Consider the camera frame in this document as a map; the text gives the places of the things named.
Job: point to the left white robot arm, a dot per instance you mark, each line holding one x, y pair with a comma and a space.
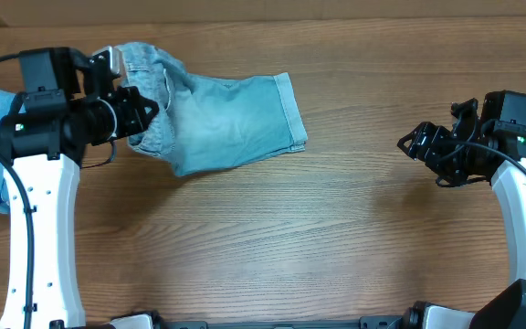
69, 102

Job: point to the light blue denim shorts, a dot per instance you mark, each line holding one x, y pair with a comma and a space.
209, 124

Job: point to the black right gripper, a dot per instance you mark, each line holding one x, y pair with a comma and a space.
436, 149

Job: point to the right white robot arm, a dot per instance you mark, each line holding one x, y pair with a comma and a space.
487, 142

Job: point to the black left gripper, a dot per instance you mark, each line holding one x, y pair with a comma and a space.
132, 103

